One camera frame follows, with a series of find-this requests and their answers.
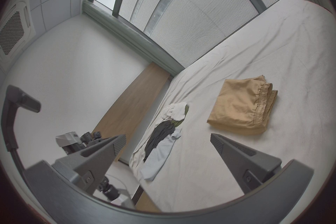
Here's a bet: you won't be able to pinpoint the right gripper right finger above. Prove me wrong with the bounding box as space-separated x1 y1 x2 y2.
210 133 282 194

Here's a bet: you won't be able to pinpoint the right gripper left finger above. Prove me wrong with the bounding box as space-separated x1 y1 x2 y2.
52 134 127 195

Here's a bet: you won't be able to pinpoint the tan shorts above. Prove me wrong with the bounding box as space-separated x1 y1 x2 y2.
207 75 278 136

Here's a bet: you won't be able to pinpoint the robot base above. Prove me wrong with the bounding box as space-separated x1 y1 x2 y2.
110 191 133 209

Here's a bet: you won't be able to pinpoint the bed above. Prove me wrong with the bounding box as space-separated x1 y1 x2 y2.
92 0 336 213

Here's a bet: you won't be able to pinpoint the pale blue garment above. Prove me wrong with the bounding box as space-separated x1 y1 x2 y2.
140 127 182 181

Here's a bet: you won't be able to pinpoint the black garment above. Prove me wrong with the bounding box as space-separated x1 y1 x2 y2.
143 121 176 162

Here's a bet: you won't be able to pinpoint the green garment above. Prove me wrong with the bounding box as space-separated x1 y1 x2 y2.
171 105 190 127

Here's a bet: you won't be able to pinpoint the white ceiling air vent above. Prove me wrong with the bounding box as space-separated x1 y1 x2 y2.
0 0 36 63

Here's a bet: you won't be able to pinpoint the window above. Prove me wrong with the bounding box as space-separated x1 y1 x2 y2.
93 0 298 67

